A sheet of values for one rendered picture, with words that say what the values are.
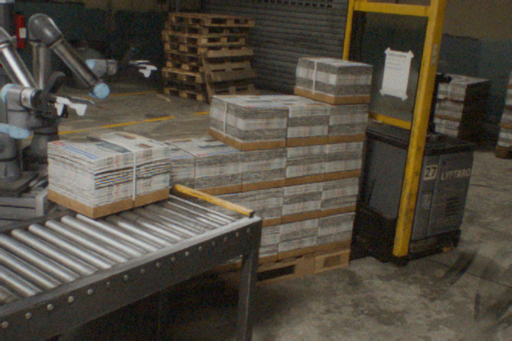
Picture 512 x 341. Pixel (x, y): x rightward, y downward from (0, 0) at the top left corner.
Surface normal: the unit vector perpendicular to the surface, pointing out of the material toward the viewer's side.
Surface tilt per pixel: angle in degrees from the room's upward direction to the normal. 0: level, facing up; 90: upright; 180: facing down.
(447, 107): 90
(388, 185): 90
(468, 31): 90
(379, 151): 90
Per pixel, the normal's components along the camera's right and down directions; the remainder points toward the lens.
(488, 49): -0.62, 0.17
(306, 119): 0.53, 0.27
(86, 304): 0.78, 0.23
